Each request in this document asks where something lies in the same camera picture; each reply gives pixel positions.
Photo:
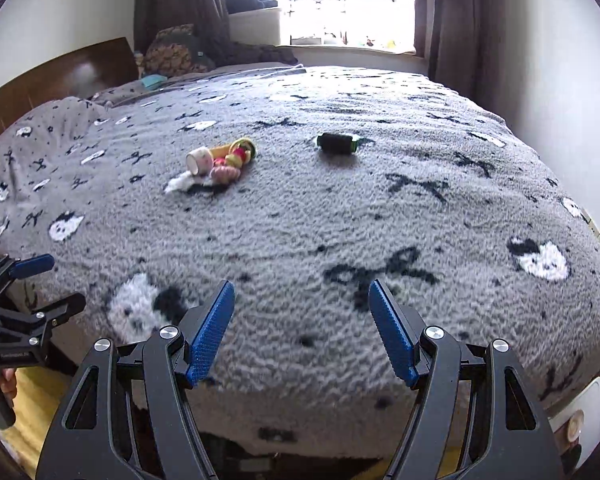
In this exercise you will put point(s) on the row of small figurines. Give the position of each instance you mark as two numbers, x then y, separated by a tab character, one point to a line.
380	43

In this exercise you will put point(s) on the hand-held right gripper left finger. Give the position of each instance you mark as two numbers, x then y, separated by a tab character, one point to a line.
212	332

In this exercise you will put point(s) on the dark grey blanket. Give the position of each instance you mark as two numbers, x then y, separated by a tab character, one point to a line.
260	54

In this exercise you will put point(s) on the wall socket strip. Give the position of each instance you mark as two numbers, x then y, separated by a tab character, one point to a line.
597	232

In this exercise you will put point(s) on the white plastic appliance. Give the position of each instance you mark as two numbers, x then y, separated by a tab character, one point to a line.
580	400

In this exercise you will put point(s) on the small white jar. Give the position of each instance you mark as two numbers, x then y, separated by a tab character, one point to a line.
200	160

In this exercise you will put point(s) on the black cylindrical container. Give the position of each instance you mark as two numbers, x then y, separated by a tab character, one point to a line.
336	142

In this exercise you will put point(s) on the teal packet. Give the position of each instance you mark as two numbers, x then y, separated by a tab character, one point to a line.
153	81

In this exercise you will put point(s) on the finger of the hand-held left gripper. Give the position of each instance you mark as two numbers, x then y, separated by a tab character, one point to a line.
55	315
32	265

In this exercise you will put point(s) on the grey patterned pillow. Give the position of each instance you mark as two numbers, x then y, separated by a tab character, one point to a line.
115	95

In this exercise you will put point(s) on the pink plush toy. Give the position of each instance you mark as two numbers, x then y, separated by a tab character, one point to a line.
225	172

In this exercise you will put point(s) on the white storage box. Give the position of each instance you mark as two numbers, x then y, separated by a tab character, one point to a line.
255	27

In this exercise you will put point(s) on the brown patterned cushion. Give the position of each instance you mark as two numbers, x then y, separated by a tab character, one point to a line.
172	52

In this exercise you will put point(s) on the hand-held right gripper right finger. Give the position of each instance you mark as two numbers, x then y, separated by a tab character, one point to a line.
392	335

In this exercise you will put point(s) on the yellow floor mat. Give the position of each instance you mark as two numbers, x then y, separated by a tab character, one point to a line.
30	410

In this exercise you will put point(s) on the brown wooden headboard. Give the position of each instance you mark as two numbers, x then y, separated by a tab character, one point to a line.
55	75

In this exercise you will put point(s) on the brown curtain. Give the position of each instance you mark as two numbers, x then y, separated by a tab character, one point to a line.
180	0
455	20

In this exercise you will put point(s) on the grey printed blanket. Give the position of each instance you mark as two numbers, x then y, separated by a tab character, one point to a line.
300	240

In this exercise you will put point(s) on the white tray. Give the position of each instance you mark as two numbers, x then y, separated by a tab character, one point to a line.
307	40

